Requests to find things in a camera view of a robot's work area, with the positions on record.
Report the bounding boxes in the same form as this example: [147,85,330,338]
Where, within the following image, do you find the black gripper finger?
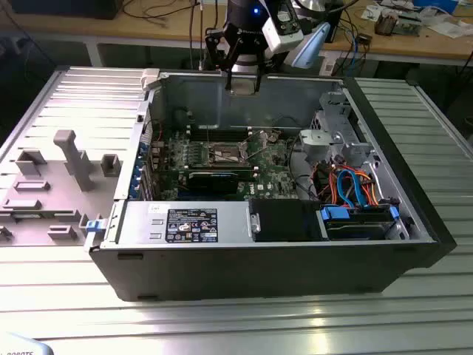
[205,27,238,92]
[253,54,268,94]

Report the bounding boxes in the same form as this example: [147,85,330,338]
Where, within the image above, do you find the silver CPU plate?
[230,80,258,97]

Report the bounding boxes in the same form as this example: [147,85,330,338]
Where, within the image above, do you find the metal socket cover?
[239,132,268,158]

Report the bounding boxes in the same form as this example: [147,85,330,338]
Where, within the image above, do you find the CPU socket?
[205,140,252,166]

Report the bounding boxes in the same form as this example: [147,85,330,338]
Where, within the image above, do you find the copper CPU cooler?
[374,10,399,37]

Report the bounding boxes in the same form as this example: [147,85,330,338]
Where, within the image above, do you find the black plastic drive cover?
[249,199,330,243]

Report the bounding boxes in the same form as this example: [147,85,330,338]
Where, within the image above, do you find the wooden workbench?
[0,0,473,70]

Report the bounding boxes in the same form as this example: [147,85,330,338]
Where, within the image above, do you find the black tower box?
[327,3,345,44]

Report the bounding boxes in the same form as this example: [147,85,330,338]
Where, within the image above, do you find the vented metal drive cage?
[316,90,374,158]

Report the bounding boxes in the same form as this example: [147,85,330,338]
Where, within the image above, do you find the green motherboard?
[147,127,302,203]

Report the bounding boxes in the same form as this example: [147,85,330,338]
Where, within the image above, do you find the metal rear port block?
[149,139,166,174]

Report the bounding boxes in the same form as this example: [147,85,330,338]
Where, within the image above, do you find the black graphics card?
[186,170,239,195]

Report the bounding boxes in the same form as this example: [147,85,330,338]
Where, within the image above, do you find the black equipment box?
[7,0,119,20]

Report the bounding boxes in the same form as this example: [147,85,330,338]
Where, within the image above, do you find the grey parts rack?
[0,129,123,247]

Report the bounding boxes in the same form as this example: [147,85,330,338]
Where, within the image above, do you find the hard disk blue carrier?
[319,205,400,241]

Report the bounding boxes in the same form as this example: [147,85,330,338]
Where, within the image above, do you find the silver power supply unit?
[101,200,256,249]

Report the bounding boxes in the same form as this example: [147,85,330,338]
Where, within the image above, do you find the black open PC case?
[84,70,458,303]

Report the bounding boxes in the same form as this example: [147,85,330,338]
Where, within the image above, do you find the white labelled device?
[0,331,55,355]

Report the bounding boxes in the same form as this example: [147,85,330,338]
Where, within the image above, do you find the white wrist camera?
[261,0,304,53]

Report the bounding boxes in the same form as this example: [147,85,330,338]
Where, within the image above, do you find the thin black fan wire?
[273,116,302,131]

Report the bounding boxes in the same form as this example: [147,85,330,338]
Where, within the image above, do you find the silver metal bracket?
[299,129,333,162]

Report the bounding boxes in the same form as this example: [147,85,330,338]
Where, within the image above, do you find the red black twisted wire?
[144,118,164,143]

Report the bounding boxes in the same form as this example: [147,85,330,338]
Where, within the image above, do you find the thick black cable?
[289,137,321,203]

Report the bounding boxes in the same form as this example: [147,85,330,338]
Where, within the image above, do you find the blue data wire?
[337,168,367,210]

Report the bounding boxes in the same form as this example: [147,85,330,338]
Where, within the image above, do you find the orange red power wires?
[313,162,382,208]

